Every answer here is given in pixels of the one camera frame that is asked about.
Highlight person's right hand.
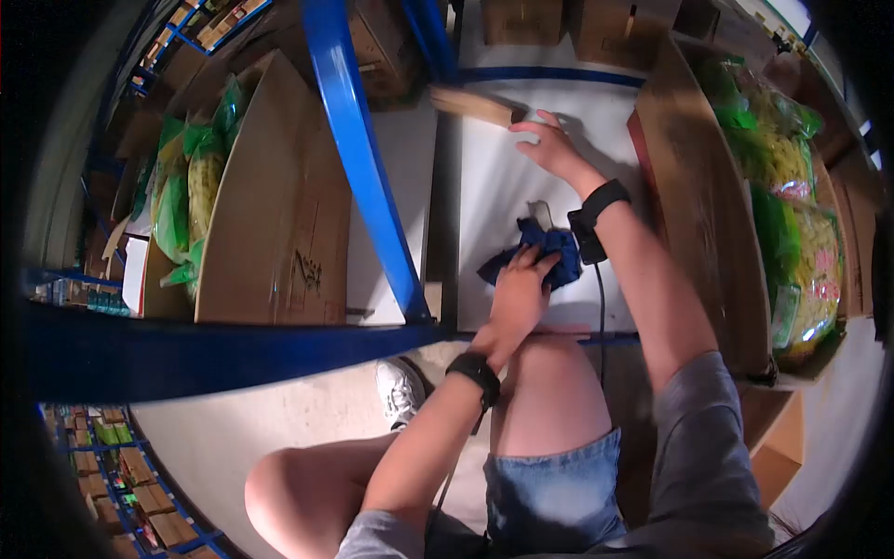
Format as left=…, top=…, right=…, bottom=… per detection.
left=508, top=109, right=609, bottom=201

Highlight person's left hand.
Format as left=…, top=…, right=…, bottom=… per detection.
left=469, top=245, right=563, bottom=369

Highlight person's right fingers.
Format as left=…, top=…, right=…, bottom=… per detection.
left=508, top=109, right=565, bottom=138

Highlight person's left fingers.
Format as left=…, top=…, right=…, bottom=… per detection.
left=500, top=245, right=544, bottom=279

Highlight blue cloth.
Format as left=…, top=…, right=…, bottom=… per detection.
left=477, top=217, right=584, bottom=292

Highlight black wrist band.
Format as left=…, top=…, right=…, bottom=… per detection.
left=567, top=179, right=633, bottom=266
left=446, top=351, right=501, bottom=410

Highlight small brown box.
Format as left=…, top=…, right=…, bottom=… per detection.
left=429, top=84, right=529, bottom=130

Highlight closed brown carton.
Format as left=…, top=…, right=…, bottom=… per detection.
left=481, top=0, right=568, bottom=47
left=348, top=0, right=428, bottom=107
left=569, top=0, right=684, bottom=71

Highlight person's legs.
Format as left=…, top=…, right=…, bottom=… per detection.
left=244, top=334, right=630, bottom=559

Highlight open brown carton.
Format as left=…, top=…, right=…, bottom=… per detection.
left=143, top=49, right=353, bottom=327
left=626, top=31, right=849, bottom=384

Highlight blue metal shelf rack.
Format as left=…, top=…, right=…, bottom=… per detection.
left=21, top=0, right=647, bottom=406

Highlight person's body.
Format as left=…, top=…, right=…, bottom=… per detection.
left=335, top=349, right=778, bottom=559

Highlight pile of green noodle packets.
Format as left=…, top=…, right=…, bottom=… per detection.
left=698, top=56, right=847, bottom=366
left=148, top=73, right=247, bottom=293

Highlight empty brown carton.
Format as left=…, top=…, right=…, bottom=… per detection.
left=739, top=389, right=806, bottom=511

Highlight full shop shelf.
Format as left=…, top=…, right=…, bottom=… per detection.
left=128, top=0, right=275, bottom=97
left=38, top=402, right=233, bottom=559

